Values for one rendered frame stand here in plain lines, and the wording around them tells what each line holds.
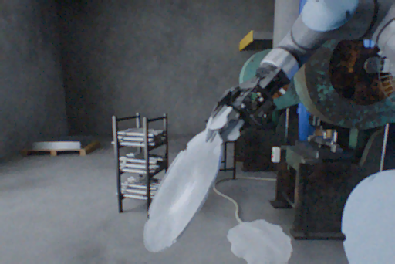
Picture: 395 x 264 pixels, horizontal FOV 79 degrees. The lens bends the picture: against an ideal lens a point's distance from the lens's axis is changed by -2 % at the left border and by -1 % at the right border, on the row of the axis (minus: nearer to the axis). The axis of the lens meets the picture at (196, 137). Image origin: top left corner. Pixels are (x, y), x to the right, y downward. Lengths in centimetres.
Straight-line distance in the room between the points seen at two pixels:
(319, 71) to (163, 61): 554
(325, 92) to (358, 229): 155
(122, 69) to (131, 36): 91
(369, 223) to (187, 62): 673
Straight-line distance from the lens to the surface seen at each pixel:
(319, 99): 180
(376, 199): 29
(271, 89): 53
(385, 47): 55
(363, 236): 30
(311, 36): 54
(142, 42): 711
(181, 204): 50
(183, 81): 687
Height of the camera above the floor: 116
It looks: 10 degrees down
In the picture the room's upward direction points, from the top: straight up
